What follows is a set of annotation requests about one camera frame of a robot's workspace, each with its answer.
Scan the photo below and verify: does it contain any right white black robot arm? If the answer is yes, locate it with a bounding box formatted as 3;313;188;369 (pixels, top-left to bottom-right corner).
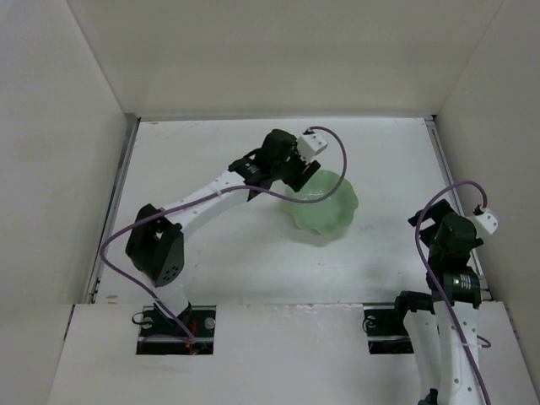
395;200;485;404

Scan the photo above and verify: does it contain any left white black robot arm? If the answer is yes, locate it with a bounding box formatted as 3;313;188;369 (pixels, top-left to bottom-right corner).
125;129;328;289

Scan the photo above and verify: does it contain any green scalloped fruit bowl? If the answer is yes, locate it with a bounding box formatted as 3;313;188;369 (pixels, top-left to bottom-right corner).
283;170;359;235

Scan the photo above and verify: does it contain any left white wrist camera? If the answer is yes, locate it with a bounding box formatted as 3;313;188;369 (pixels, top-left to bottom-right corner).
297;131;328;162

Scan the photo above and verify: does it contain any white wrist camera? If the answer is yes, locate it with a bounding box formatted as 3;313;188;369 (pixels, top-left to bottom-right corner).
297;131;328;162
472;205;499;235

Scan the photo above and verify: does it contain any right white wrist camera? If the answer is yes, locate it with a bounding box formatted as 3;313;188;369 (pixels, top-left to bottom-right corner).
472;205;499;235

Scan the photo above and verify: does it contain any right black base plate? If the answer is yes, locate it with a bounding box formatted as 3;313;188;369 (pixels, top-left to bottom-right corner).
362;304;413;354

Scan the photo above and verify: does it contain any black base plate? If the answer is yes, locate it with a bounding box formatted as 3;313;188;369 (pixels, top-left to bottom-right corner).
362;304;413;354
132;306;217;356

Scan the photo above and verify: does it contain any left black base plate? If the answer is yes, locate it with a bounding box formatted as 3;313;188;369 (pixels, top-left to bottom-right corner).
132;306;217;356

